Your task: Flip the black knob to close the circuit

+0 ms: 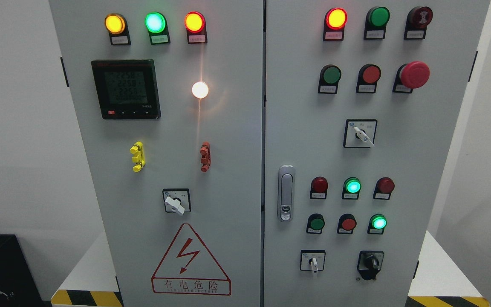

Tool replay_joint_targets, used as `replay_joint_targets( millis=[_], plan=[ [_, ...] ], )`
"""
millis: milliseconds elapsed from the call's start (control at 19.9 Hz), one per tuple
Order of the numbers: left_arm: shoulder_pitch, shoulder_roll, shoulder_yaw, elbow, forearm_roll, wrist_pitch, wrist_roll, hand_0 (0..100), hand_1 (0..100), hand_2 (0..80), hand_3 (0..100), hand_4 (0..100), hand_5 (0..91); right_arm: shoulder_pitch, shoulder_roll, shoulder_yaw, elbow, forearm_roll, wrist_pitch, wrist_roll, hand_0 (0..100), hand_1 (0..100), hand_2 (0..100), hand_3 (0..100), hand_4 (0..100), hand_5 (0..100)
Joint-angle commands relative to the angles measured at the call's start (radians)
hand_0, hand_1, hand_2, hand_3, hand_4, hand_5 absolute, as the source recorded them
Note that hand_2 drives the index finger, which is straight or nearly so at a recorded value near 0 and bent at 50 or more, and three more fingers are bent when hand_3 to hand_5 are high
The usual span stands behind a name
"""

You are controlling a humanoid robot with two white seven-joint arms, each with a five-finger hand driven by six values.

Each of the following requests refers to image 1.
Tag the black rotary knob switch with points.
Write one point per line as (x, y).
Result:
(369, 264)

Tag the red test terminal block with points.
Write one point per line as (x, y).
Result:
(205, 156)

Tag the white lit indicator lamp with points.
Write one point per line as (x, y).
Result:
(200, 90)

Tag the dark red indicator left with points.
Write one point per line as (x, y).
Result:
(319, 188)

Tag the dark red indicator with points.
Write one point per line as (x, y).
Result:
(319, 188)
(384, 188)

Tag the left grey cabinet door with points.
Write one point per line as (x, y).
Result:
(226, 200)

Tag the grey cabinet door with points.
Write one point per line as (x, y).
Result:
(305, 129)
(226, 200)

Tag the green push button lower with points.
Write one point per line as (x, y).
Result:
(315, 224)

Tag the green push button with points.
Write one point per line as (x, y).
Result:
(315, 224)
(377, 19)

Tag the yellow test terminal block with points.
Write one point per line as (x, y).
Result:
(137, 152)

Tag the green lit indicator middle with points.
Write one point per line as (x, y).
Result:
(351, 188)

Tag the green push button second row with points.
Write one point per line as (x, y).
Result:
(330, 76)

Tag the red push button lower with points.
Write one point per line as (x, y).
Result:
(346, 224)

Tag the red electrical hazard sticker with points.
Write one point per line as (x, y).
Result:
(188, 267)

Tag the right grey cabinet door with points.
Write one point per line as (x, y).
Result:
(305, 129)

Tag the black digital power meter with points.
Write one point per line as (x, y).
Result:
(127, 89)

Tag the red indicator light top left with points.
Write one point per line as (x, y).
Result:
(195, 25)

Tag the dark red indicator right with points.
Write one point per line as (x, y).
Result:
(384, 188)

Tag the red push button second row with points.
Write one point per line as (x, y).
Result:
(368, 77)

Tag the green lit button lower right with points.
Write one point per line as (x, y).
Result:
(377, 224)

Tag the green indicator light top left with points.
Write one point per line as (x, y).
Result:
(157, 28)

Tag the red lit indicator top right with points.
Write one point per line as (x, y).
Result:
(334, 26)

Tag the yellow indicator light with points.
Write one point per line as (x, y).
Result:
(117, 28)

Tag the red emergency stop button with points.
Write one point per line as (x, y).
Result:
(411, 76)

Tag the green push button top right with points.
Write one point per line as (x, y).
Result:
(377, 19)

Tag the dark red buzzer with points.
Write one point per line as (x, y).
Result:
(417, 22)

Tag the white platform with hazard stripes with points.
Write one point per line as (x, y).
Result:
(438, 281)

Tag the black box bottom left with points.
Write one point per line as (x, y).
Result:
(17, 287)

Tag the silver door lock handle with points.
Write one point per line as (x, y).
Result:
(286, 176)

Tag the white selector switch left door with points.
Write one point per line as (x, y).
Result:
(177, 200)

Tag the white selector switch upper right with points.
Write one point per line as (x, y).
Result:
(360, 133)

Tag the white selector switch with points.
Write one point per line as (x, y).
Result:
(312, 261)
(360, 133)

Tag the white selector switch bottom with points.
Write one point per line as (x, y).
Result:
(312, 261)

